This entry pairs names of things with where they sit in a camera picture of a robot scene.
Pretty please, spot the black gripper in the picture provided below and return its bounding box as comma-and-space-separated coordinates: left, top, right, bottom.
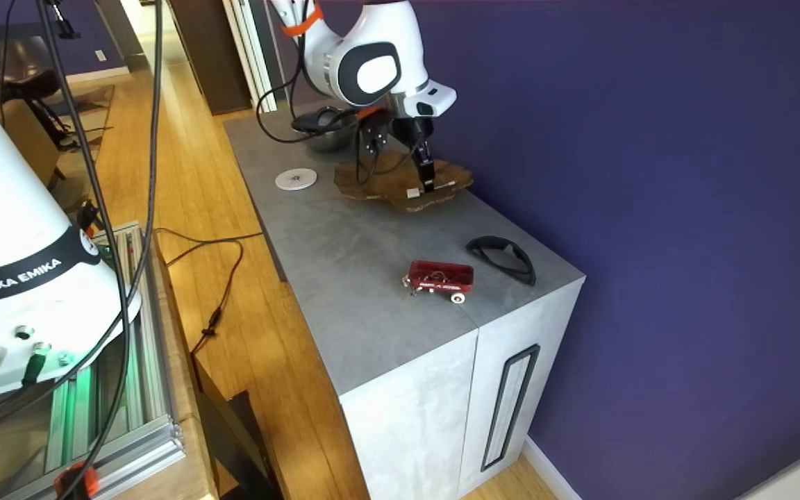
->
390, 113, 442, 194

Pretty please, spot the brown wooden tray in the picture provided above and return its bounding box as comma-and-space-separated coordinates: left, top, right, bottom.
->
331, 149, 475, 216

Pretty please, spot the red toy wagon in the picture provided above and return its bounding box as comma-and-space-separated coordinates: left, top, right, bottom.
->
404, 258, 479, 308

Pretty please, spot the white round disc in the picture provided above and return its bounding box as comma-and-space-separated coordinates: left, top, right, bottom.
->
272, 163, 322, 194

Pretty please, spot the grey concrete-look cabinet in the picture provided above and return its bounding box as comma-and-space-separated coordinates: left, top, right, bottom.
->
222, 95, 590, 500

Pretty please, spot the black office chair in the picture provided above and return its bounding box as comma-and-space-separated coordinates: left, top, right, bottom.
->
0, 30, 107, 156

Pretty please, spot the wrist camera with orange tape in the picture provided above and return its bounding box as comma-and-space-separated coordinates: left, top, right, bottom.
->
354, 102, 399, 160

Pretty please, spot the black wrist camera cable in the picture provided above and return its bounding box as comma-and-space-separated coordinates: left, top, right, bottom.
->
250, 0, 367, 148

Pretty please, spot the orange strap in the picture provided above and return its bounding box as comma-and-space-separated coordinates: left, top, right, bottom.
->
282, 5, 328, 42

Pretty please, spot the white door frame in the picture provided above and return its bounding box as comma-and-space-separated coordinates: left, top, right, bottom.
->
219, 0, 293, 116

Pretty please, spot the black cabinet door handle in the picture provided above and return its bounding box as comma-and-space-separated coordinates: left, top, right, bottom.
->
479, 342, 546, 474

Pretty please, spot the black floor cable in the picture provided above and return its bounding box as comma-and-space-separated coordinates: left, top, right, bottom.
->
153, 226, 267, 362

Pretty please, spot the aluminium robot stand frame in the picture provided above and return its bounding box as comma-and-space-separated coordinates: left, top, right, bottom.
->
0, 220, 189, 500

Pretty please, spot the orange clamp handle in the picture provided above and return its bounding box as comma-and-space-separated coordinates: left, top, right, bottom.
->
53, 458, 103, 500

